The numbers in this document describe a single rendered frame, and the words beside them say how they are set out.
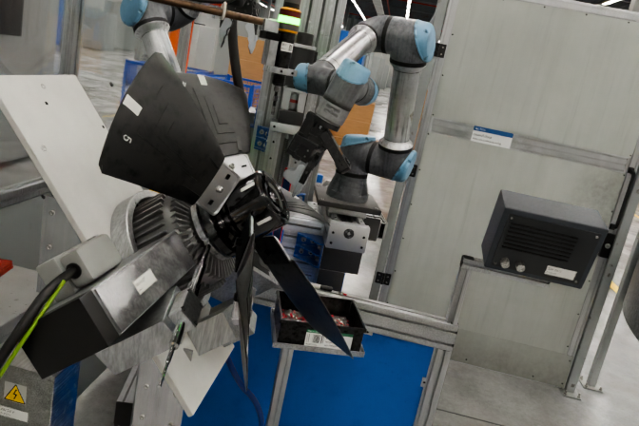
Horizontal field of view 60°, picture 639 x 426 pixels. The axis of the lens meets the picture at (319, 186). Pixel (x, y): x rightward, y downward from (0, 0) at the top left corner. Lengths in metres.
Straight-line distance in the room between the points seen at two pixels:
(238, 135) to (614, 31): 2.26
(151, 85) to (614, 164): 2.58
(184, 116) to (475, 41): 2.17
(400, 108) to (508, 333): 1.81
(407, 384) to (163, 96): 1.14
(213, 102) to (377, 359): 0.89
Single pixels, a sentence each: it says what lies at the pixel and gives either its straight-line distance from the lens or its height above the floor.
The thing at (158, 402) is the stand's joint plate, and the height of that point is 0.78.
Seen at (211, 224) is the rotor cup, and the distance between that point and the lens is 1.05.
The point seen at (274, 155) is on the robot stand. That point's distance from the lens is 1.99.
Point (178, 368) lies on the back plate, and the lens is 1.11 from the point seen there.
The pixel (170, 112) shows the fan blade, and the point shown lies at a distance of 0.93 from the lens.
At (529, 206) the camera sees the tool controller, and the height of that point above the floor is 1.24.
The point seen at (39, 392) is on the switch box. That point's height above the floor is 0.80.
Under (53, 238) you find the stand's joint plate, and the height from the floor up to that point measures 1.07.
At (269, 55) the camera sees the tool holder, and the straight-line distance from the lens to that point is 1.11.
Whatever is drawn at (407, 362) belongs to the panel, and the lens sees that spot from 1.69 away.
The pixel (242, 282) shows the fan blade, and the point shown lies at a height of 1.18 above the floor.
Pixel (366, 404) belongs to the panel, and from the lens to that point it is 1.76.
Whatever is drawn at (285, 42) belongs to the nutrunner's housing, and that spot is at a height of 1.51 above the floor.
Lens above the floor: 1.50
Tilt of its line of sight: 13 degrees down
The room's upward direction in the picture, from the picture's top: 11 degrees clockwise
